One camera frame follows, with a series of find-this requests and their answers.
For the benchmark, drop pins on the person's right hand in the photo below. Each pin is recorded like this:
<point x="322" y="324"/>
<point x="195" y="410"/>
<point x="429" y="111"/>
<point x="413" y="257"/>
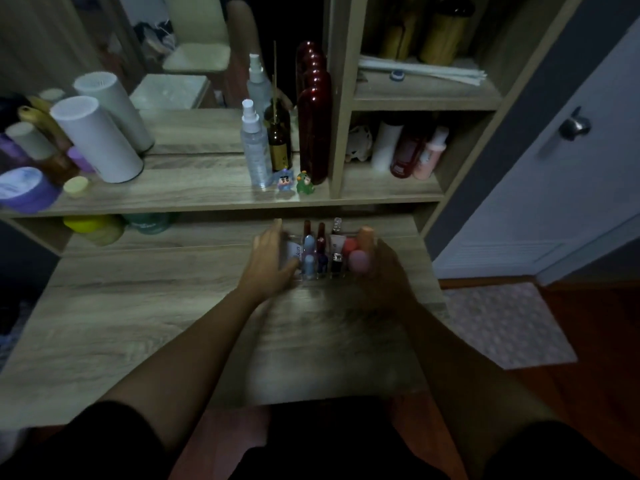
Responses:
<point x="390" y="284"/>

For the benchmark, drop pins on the person's left hand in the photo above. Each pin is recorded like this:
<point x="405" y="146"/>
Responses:
<point x="265" y="269"/>

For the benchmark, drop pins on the person's right fingers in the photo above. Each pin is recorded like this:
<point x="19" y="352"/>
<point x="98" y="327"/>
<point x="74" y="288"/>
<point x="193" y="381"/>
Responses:
<point x="371" y="247"/>

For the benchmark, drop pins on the person's left fingers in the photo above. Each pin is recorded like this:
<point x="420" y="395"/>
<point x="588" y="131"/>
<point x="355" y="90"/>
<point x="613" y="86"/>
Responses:
<point x="274" y="239"/>

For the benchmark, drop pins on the clear acrylic cosmetics organizer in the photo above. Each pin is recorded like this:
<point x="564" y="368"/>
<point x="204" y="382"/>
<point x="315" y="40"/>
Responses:
<point x="325" y="277"/>

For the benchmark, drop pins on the person's left forearm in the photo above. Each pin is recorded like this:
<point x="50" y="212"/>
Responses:
<point x="190" y="359"/>

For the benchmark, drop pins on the person's right forearm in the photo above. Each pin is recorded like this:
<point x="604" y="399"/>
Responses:
<point x="465" y="374"/>

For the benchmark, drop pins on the peach makeup sponge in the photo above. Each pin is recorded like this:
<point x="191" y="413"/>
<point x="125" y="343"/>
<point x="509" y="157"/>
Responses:
<point x="366" y="238"/>

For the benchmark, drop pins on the pink makeup sponge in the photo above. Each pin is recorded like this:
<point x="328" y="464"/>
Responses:
<point x="358" y="262"/>

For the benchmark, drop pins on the red makeup sponge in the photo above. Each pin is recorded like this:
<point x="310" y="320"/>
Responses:
<point x="349" y="245"/>

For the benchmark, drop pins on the white printed cosmetic packet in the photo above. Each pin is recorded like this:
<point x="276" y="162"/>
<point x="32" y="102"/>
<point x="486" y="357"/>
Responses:
<point x="294" y="254"/>

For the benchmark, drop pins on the white cosmetic tube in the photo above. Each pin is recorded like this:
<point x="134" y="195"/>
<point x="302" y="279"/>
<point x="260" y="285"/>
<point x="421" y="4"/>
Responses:
<point x="337" y="247"/>

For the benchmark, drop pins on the slim dark lipstick tube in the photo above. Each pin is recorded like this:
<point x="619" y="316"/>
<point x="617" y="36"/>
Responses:
<point x="307" y="228"/>

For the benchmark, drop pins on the light blue cosmetic tube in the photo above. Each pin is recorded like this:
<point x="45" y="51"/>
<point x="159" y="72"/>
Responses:
<point x="309" y="254"/>

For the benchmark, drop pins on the clear-capped lip gloss tube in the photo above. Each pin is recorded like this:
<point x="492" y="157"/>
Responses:
<point x="337" y="225"/>

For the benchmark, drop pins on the dark red nail polish bottle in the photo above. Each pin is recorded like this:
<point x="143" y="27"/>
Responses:
<point x="321" y="239"/>

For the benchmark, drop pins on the small blue figurine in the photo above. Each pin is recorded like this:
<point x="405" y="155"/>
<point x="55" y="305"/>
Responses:
<point x="285" y="180"/>

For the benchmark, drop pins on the small green figurine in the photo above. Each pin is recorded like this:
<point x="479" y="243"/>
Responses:
<point x="305" y="183"/>

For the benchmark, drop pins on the clear spray bottle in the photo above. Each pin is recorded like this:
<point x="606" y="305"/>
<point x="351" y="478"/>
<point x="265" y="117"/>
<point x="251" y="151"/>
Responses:
<point x="256" y="149"/>

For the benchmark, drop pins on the brown reed diffuser bottle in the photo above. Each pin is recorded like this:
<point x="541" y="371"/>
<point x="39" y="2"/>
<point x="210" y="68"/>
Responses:
<point x="278" y="144"/>

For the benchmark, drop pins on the dark red lotion bottle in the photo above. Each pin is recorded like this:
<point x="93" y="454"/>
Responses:
<point x="406" y="154"/>

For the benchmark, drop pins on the white lotion bottle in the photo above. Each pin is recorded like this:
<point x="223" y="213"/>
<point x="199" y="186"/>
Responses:
<point x="386" y="147"/>

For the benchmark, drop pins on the white animal figurine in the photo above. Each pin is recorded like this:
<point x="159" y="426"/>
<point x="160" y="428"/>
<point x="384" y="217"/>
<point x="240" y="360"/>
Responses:
<point x="359" y="143"/>

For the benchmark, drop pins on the pink lotion bottle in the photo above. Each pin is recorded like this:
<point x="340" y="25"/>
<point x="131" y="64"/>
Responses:
<point x="429" y="157"/>

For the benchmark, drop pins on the tall dark red bottle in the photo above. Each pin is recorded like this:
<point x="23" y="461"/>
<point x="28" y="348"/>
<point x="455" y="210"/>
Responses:
<point x="315" y="134"/>

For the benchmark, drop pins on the teal jar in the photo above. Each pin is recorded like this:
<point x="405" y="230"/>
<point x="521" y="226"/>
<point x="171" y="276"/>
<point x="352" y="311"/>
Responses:
<point x="149" y="222"/>

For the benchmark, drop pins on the pink patterned floor mat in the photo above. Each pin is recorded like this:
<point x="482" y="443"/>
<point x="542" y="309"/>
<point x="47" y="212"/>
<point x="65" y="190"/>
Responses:
<point x="505" y="324"/>

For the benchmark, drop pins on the wooden vanity desk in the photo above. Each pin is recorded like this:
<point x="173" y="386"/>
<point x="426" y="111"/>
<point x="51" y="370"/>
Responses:
<point x="125" y="314"/>

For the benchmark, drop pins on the small blue white cap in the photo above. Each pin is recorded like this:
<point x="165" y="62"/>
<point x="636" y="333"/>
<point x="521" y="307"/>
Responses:
<point x="397" y="75"/>

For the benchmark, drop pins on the white door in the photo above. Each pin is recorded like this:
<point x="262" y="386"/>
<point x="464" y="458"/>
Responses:
<point x="540" y="194"/>

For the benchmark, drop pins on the bundle of white sticks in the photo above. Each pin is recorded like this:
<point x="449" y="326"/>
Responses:
<point x="425" y="69"/>

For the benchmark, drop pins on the black shorts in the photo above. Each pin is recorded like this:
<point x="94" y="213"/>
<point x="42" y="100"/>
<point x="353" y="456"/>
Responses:
<point x="330" y="439"/>

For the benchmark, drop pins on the white cylinder humidifier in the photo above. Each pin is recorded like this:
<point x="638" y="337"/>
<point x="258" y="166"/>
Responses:
<point x="97" y="139"/>

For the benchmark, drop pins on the vanity mirror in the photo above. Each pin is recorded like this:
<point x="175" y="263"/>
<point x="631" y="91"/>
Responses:
<point x="190" y="54"/>

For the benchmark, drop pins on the small pale yellow jar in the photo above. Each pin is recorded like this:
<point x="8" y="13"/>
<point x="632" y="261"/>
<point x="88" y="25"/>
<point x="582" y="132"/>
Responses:
<point x="76" y="185"/>

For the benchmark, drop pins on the small purple lidded jar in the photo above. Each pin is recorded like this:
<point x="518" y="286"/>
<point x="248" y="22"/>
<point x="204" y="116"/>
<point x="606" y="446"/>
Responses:
<point x="80" y="159"/>

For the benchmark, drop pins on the slim gold bottle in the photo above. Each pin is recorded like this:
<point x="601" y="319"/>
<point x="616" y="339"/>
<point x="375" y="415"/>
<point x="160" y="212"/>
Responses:
<point x="397" y="37"/>

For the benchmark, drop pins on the large gold bottle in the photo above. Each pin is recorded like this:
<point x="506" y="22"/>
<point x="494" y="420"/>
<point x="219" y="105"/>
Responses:
<point x="445" y="34"/>

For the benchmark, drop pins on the amber brown bottle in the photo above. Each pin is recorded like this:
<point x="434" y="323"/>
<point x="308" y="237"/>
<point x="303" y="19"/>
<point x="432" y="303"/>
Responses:
<point x="60" y="168"/>

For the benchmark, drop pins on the silver door knob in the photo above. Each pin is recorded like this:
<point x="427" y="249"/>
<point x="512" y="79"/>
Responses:
<point x="574" y="126"/>

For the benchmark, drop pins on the purple cream jar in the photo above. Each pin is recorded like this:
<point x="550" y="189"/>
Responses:
<point x="25" y="190"/>

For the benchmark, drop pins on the yellow gold bottle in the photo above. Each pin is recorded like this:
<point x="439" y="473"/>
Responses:
<point x="40" y="119"/>

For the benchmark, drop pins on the white-capped bottle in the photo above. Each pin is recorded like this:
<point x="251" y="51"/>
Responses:
<point x="30" y="139"/>

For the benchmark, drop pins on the purple bottle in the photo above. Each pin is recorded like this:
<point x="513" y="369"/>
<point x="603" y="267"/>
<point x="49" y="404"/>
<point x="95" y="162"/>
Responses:
<point x="12" y="152"/>

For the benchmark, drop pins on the black shirt sleeve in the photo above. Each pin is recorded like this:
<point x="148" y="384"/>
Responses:
<point x="75" y="444"/>
<point x="560" y="454"/>

